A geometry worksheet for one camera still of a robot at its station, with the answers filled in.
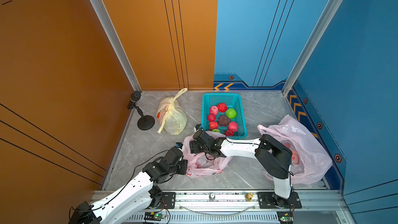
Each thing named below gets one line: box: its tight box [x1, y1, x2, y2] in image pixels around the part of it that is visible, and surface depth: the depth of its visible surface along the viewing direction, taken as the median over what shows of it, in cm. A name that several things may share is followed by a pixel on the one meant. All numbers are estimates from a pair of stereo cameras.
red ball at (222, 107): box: [217, 102, 228, 113], surface depth 105 cm
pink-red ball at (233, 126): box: [228, 121, 239, 133], surface depth 96 cm
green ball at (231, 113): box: [225, 107, 237, 120], surface depth 102 cm
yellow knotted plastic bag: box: [155, 88, 188, 135], surface depth 96 cm
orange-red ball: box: [209, 121, 219, 131], surface depth 96 cm
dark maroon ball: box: [217, 114, 231, 127], surface depth 98 cm
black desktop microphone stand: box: [126, 90, 155, 131], surface depth 101 cm
